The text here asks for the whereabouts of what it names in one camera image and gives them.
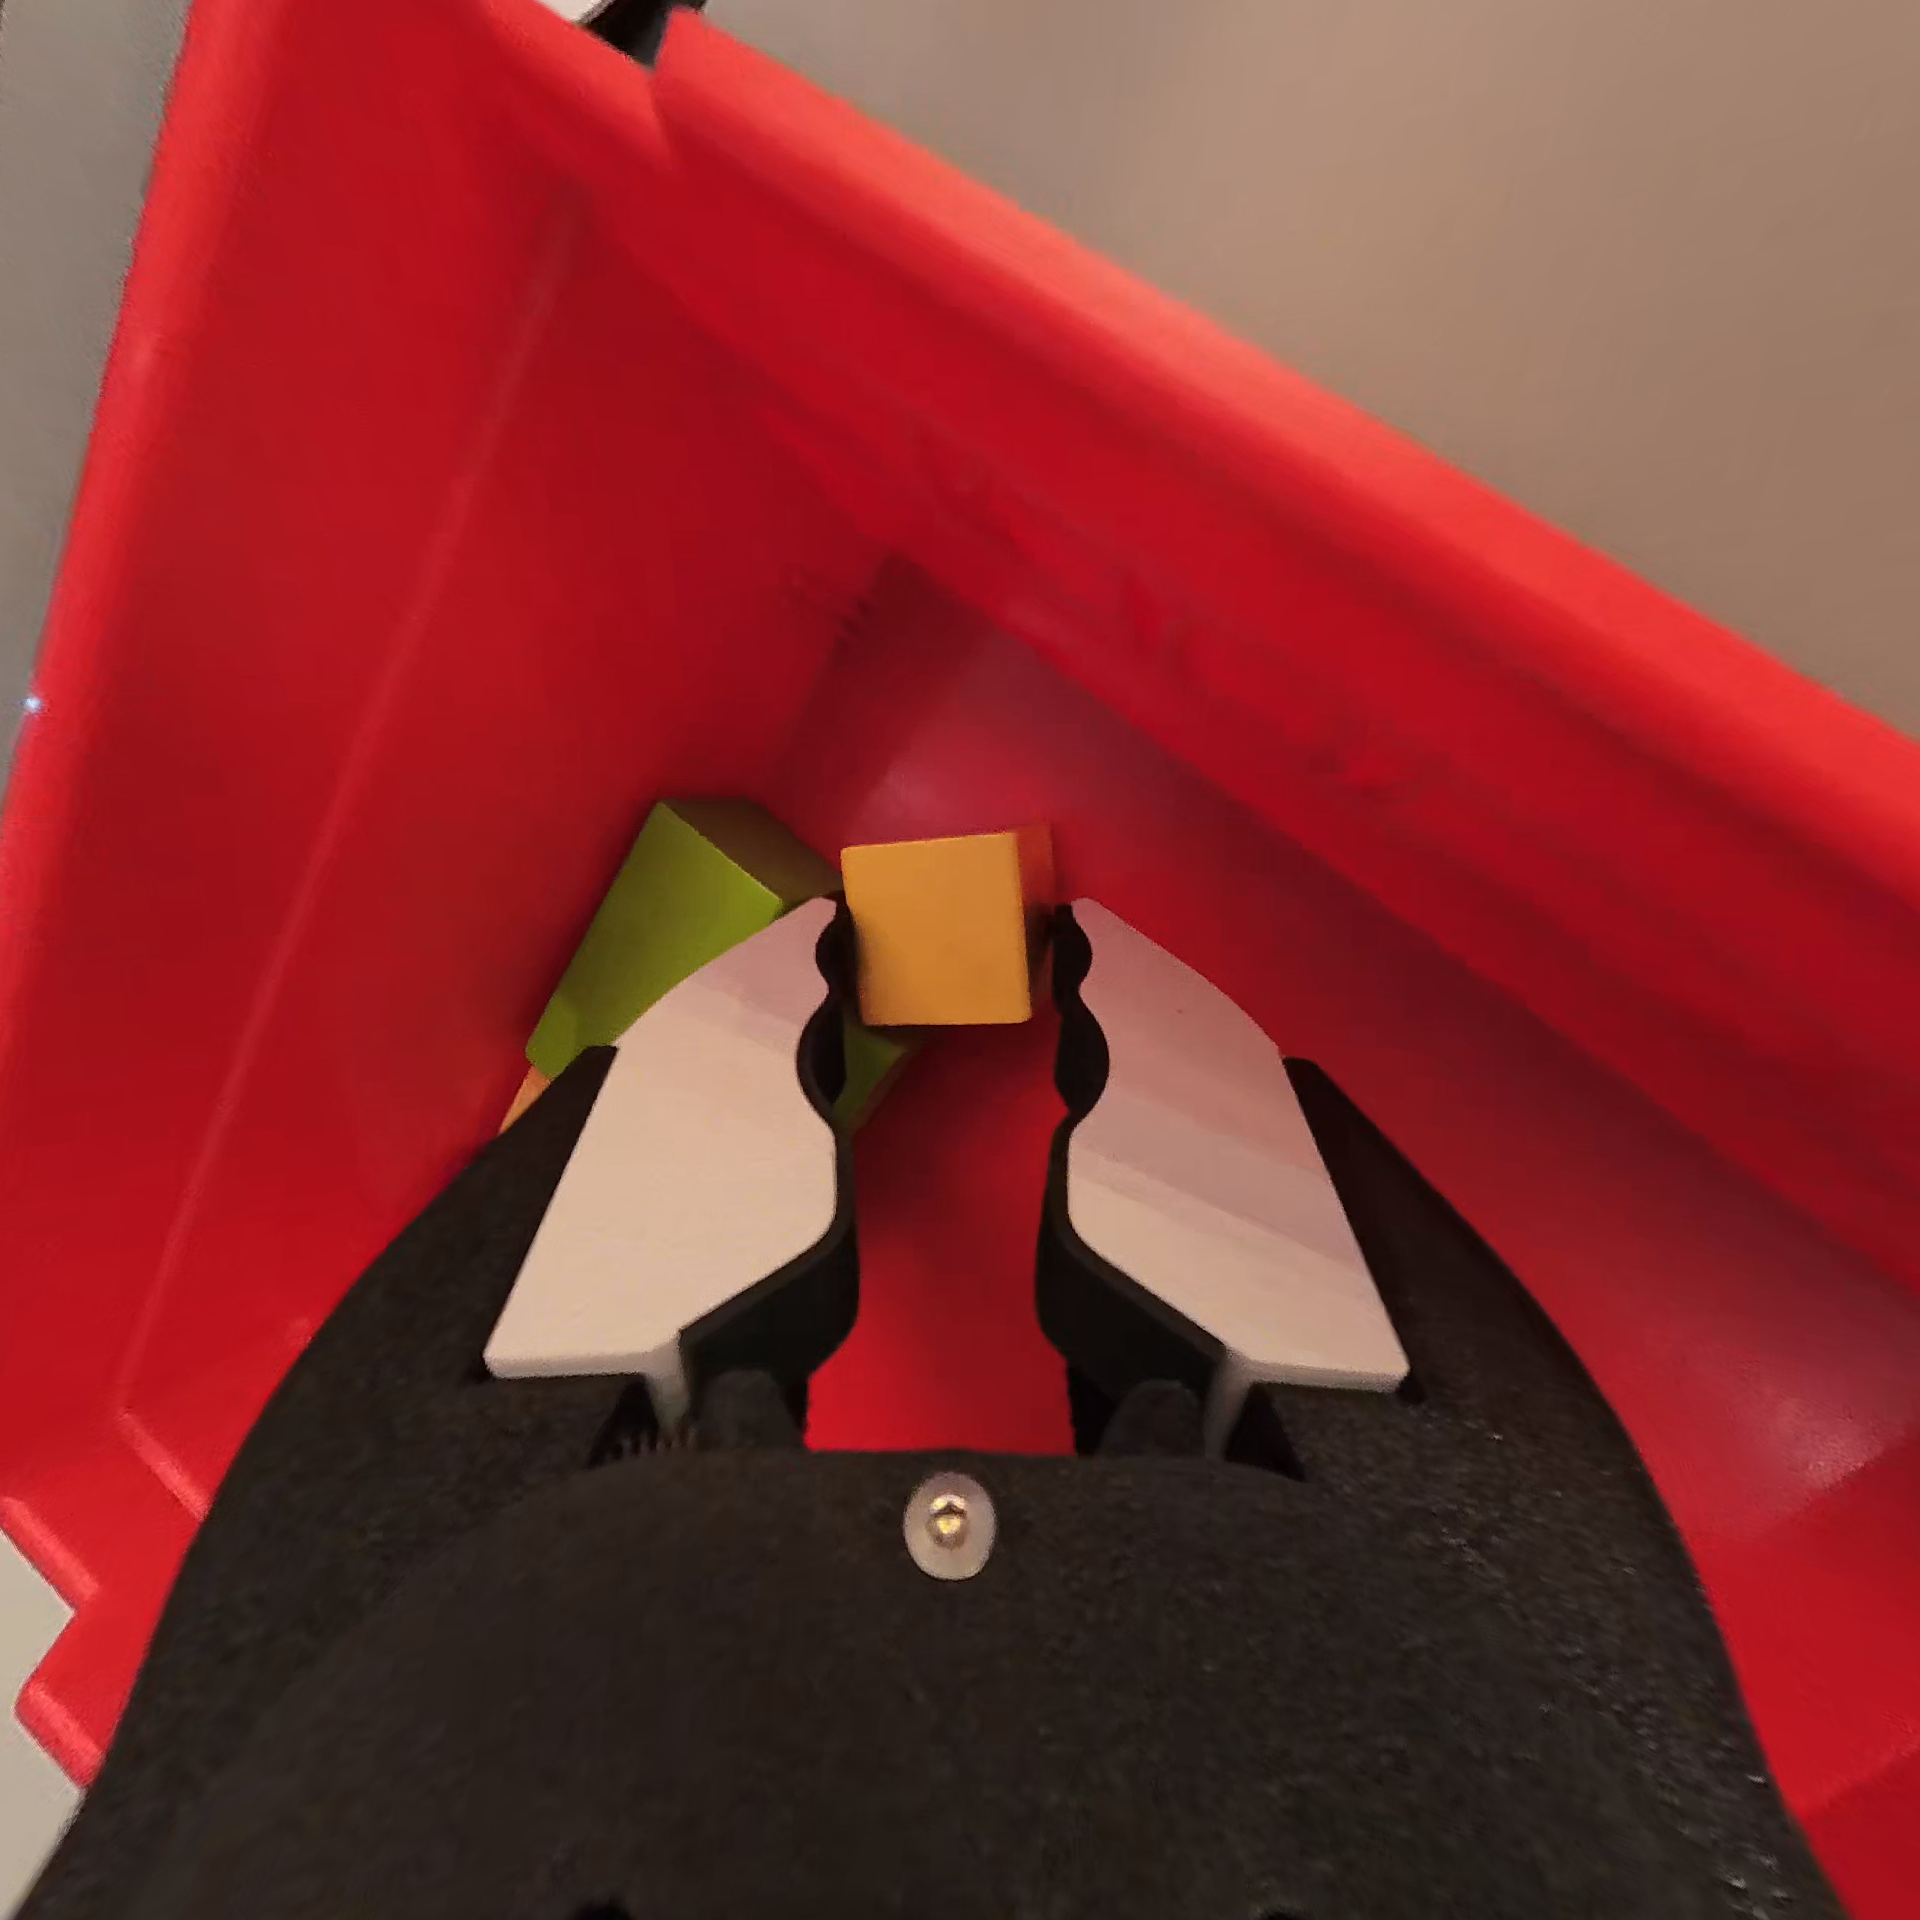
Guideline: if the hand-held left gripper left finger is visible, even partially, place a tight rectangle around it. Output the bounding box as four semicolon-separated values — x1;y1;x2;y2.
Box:
482;897;862;1449

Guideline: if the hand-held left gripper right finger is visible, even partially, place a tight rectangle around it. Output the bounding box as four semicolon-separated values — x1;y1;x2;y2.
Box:
1036;897;1411;1455

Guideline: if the pile of coloured wooden blocks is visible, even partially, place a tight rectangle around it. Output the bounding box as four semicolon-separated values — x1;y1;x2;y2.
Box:
498;799;919;1138

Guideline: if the yellow wooden cube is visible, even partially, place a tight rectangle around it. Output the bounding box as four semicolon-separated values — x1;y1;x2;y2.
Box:
839;826;1056;1029

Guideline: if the red plastic bin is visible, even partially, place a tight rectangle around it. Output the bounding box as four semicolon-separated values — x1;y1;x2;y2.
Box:
0;0;1920;1920

